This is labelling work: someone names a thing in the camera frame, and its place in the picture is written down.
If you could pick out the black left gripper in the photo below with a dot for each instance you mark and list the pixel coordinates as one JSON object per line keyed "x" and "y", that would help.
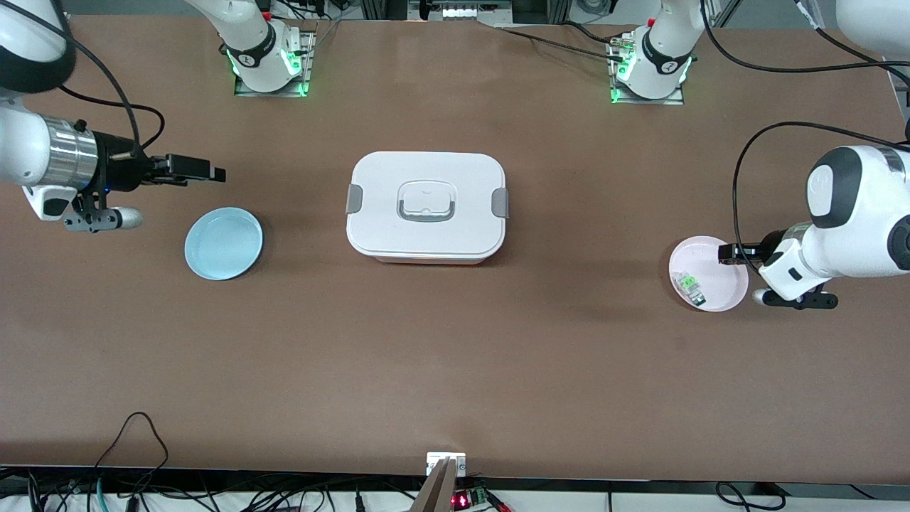
{"x": 748, "y": 252}

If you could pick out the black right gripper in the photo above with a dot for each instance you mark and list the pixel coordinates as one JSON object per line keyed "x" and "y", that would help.
{"x": 121, "y": 171}

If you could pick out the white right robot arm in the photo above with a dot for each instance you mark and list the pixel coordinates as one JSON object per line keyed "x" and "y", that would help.
{"x": 21, "y": 149}

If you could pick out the pink round plate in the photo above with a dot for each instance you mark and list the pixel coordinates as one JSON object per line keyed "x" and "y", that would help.
{"x": 718, "y": 291}

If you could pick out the light blue round plate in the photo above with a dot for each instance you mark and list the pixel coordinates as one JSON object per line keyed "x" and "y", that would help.
{"x": 224, "y": 245}

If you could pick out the white lunch box grey clips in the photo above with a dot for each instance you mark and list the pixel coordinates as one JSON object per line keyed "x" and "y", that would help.
{"x": 384, "y": 227}

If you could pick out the white lit box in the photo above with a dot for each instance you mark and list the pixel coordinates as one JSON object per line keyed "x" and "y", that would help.
{"x": 469, "y": 12}

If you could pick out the circuit board with red light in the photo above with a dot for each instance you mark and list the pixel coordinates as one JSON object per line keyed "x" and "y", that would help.
{"x": 462, "y": 500}

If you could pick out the green and white switch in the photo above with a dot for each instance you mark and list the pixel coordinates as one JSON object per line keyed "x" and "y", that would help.
{"x": 688, "y": 284}

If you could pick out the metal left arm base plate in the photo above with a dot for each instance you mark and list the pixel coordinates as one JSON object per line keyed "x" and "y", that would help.
{"x": 675, "y": 99}

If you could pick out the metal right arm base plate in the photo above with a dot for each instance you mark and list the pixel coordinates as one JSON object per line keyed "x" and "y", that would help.
{"x": 311, "y": 50}

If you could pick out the small white mounting bracket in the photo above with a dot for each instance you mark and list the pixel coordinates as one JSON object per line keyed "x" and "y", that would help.
{"x": 435, "y": 461}

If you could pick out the grey metal camera bar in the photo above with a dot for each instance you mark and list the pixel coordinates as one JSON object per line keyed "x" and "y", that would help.
{"x": 434, "y": 494}

